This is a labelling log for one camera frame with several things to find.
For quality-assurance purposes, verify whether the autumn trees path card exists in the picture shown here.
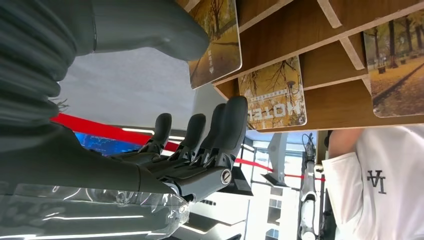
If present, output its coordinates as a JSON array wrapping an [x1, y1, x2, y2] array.
[[362, 9, 424, 119]]

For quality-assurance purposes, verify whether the person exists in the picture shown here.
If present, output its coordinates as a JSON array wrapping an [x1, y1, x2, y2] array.
[[321, 124, 424, 240]]

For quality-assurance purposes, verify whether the robot right arm ribbed sleeve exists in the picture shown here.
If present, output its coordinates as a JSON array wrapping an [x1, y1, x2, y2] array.
[[0, 0, 97, 133]]

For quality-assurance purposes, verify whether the blue display screen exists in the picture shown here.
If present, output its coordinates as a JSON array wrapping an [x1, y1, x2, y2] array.
[[74, 132, 135, 157]]

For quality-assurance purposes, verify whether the autumn hotel card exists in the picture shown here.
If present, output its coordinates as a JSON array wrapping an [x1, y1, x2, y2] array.
[[237, 55, 308, 131]]

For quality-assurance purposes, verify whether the autumn trees card white print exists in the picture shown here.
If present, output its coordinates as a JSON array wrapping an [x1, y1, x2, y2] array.
[[186, 0, 243, 90]]

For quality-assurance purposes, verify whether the wooden card rack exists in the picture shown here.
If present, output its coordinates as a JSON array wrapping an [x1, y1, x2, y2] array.
[[175, 0, 424, 134]]

